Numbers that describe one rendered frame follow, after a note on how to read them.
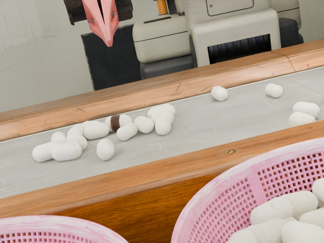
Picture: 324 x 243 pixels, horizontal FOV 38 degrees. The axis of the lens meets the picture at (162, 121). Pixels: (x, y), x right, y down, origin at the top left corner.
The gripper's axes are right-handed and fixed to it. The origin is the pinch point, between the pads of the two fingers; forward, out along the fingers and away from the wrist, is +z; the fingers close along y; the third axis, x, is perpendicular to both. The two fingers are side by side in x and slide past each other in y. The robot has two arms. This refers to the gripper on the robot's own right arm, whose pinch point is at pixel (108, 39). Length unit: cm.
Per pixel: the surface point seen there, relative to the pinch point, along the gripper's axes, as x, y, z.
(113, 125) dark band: 2.5, -2.2, 13.2
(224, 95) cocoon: 4.8, 14.3, 11.1
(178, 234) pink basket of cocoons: -22.1, 0.6, 39.0
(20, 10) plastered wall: 124, -39, -157
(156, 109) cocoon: 2.0, 4.0, 12.6
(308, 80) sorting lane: 6.3, 27.4, 11.1
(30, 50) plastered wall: 140, -40, -143
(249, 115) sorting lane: -0.5, 14.8, 18.8
